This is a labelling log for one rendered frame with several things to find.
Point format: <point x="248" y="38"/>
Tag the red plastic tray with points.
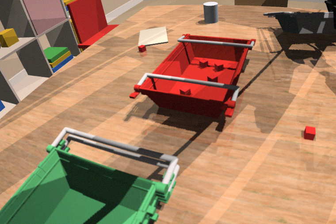
<point x="183" y="62"/>

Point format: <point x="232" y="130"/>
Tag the dark grey cylinder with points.
<point x="211" y="12"/>

